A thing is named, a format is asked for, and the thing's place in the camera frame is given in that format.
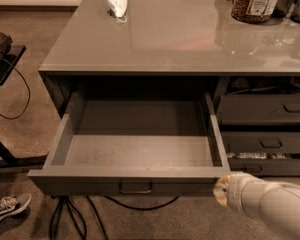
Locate black white sneaker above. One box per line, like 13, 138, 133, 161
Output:
0, 193, 32, 222

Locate clear jar of nuts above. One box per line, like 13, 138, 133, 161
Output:
231, 0, 278, 23

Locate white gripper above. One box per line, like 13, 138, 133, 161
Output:
213, 173, 261, 214

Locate right middle dark drawer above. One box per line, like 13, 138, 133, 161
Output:
222, 131, 300, 154

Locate dark drawer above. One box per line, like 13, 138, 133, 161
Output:
217, 94, 300, 125
222, 131, 300, 154
228, 158, 300, 177

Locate grey top drawer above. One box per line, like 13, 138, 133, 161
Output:
28, 93, 230, 196

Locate grey cabinet counter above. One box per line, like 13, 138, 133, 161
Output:
39, 0, 300, 112

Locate black side stand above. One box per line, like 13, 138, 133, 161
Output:
0, 32, 46, 169

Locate dark cup on counter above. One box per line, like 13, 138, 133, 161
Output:
272, 0, 296, 18

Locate black cables under drawer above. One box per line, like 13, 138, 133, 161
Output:
48, 194, 180, 240

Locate black cable on floor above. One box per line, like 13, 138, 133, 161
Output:
0, 55, 32, 121

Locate right lower dark drawer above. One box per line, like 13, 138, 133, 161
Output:
228, 158, 300, 177

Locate white face mask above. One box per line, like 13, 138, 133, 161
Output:
107, 0, 128, 23

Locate right upper dark drawer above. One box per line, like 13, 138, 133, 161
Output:
217, 94, 300, 125

